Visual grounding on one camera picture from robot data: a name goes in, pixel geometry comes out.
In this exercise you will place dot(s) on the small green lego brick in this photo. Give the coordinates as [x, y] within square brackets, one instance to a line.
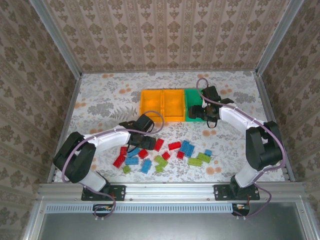
[159, 168]
[127, 169]

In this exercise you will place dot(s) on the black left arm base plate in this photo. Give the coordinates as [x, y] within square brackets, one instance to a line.
[120, 192]

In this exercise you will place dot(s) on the green plastic bin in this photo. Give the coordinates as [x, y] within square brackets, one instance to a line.
[192, 97]

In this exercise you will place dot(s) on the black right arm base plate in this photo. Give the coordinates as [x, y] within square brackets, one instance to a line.
[220, 192]

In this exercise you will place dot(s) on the grey metal sheet panel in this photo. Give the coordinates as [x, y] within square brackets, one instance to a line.
[170, 227]

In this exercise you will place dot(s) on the orange plastic bin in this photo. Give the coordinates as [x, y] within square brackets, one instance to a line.
[173, 103]
[151, 103]

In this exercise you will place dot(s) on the aluminium side rail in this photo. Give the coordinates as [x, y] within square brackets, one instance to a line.
[66, 120]
[266, 100]

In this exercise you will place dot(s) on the floral patterned table cloth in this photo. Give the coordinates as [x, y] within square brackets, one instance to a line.
[112, 87]

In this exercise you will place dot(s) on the aluminium lower frame bar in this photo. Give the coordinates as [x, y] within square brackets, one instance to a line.
[35, 220]
[307, 220]

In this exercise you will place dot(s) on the aluminium frame post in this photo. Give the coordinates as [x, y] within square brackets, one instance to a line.
[58, 37]
[277, 37]

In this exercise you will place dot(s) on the long green lego brick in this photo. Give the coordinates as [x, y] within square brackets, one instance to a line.
[195, 161]
[204, 157]
[161, 160]

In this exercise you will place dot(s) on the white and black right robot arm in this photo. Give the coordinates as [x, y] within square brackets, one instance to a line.
[237, 120]

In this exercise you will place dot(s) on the long aluminium frame rail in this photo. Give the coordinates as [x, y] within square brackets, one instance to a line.
[170, 191]

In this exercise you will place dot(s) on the long red lego brick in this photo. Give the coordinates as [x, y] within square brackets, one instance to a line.
[119, 160]
[174, 145]

